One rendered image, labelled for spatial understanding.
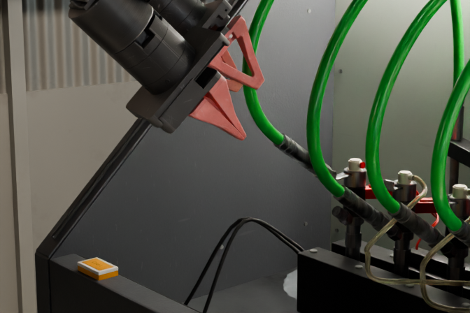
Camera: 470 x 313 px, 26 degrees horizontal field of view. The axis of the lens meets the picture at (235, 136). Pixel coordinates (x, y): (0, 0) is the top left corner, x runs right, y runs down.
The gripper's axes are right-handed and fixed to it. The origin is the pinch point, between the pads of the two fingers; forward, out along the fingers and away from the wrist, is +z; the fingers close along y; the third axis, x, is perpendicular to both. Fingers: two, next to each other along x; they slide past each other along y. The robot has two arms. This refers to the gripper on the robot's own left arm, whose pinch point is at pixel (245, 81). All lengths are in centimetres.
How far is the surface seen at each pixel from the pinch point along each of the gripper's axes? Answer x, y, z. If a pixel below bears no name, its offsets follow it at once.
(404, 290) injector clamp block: 6.5, -4.7, 29.1
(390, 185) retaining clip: -2.3, -2.8, 21.0
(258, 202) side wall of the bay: -2.9, 40.8, 27.6
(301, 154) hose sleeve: 0.8, 2.1, 11.7
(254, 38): -3.5, -2.2, -3.0
